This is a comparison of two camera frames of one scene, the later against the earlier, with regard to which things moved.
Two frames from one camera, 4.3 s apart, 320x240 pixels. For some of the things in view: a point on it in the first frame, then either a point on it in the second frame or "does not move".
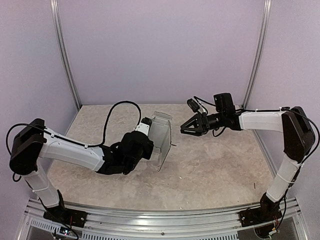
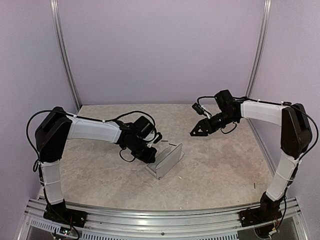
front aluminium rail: (165, 225) does not move
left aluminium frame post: (57, 14) does not move
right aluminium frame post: (260, 53) does not move
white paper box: (160, 132) → (165, 161)
